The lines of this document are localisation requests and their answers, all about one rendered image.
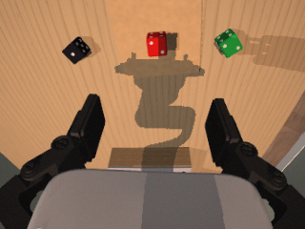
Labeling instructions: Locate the red die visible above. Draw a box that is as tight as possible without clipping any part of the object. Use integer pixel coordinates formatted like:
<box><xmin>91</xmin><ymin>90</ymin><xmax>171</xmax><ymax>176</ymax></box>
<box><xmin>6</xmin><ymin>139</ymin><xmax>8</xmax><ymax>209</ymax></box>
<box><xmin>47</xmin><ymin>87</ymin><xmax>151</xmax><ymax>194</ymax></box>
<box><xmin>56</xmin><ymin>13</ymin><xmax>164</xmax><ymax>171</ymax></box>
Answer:
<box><xmin>146</xmin><ymin>31</ymin><xmax>167</xmax><ymax>57</ymax></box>

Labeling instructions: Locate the green die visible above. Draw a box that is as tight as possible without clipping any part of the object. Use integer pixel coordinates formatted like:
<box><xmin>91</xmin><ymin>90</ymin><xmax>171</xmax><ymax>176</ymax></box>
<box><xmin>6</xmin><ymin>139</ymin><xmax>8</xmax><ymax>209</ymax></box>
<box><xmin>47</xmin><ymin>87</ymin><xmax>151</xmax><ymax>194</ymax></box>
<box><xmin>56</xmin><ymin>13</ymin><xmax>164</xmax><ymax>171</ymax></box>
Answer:
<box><xmin>215</xmin><ymin>29</ymin><xmax>243</xmax><ymax>58</ymax></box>

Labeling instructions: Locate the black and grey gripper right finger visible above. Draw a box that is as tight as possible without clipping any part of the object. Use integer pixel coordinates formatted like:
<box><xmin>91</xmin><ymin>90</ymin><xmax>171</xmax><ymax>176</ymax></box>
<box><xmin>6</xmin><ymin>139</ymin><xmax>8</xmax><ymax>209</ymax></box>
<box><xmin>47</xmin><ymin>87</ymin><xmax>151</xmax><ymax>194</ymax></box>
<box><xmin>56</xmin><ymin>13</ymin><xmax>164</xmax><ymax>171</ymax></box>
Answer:
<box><xmin>205</xmin><ymin>98</ymin><xmax>305</xmax><ymax>229</ymax></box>

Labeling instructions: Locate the black die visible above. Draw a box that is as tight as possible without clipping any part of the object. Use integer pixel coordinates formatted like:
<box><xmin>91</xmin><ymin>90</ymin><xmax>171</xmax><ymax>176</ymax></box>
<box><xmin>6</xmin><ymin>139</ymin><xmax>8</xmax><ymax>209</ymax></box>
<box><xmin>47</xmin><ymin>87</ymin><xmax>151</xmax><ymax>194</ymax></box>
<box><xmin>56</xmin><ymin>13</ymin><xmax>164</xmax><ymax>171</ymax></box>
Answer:
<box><xmin>62</xmin><ymin>36</ymin><xmax>90</xmax><ymax>64</ymax></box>

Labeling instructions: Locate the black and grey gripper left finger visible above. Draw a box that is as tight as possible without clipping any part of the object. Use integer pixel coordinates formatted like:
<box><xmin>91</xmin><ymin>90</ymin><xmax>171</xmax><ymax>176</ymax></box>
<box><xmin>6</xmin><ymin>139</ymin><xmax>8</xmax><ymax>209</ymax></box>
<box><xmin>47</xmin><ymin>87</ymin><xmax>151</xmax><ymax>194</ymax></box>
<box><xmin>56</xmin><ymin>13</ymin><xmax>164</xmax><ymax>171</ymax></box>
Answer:
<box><xmin>0</xmin><ymin>94</ymin><xmax>106</xmax><ymax>229</ymax></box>

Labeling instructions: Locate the tan flat mat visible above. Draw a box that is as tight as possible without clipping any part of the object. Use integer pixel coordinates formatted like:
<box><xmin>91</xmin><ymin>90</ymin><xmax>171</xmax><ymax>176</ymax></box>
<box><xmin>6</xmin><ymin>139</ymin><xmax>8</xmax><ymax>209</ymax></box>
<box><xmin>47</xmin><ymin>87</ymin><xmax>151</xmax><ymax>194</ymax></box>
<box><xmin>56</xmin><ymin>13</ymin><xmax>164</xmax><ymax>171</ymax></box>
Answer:
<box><xmin>106</xmin><ymin>0</ymin><xmax>201</xmax><ymax>79</ymax></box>

